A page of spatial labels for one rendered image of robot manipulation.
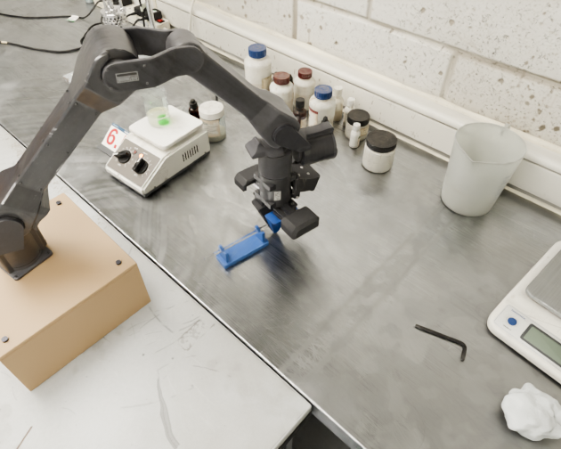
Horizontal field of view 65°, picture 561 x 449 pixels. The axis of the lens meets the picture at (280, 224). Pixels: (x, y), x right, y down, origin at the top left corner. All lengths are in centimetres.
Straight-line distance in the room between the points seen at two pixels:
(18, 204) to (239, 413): 41
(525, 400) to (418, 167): 54
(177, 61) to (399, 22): 63
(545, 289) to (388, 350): 28
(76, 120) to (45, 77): 91
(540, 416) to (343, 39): 89
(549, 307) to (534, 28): 49
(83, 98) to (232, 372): 43
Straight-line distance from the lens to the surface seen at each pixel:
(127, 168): 101
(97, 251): 75
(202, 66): 59
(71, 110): 59
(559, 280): 88
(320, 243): 86
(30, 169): 65
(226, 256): 80
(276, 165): 72
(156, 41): 61
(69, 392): 77
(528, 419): 73
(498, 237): 96
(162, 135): 99
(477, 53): 103
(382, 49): 113
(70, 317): 72
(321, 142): 74
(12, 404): 80
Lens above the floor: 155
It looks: 47 degrees down
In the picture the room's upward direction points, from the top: straight up
